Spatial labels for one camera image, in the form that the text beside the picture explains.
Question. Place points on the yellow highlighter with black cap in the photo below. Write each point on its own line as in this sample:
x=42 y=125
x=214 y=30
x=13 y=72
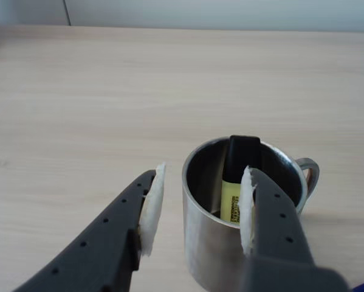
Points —
x=241 y=158

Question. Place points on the gray gripper finger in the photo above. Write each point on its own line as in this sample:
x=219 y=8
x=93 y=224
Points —
x=276 y=231
x=102 y=237

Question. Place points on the silver metal cup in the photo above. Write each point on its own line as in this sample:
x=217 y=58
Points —
x=212 y=243

